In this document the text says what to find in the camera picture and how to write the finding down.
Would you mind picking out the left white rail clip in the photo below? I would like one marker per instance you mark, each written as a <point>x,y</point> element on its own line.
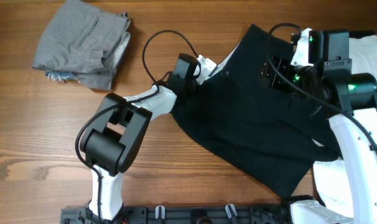
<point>160,212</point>

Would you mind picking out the white rail clip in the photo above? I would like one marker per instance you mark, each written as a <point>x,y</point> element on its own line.
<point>231,213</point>
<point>160,212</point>

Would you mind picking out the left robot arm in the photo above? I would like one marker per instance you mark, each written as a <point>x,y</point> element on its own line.
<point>112,137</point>

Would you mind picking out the black shorts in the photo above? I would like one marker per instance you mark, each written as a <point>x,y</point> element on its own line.
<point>273,136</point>

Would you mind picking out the white t-shirt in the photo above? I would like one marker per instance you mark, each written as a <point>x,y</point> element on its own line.
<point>331,179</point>

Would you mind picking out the black garment under t-shirt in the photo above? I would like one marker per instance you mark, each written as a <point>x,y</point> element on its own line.
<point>359,34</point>

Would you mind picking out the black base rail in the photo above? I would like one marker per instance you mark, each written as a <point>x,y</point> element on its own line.
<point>255,214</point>

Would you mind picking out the right white rail clip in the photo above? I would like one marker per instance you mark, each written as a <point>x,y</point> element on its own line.
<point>231,213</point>

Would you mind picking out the folded grey shorts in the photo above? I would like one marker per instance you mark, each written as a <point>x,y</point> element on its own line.
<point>83,43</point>

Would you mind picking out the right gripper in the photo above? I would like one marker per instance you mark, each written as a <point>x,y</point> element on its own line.
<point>272,76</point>

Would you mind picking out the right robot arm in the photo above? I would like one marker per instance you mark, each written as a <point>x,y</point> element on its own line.
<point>338,68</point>

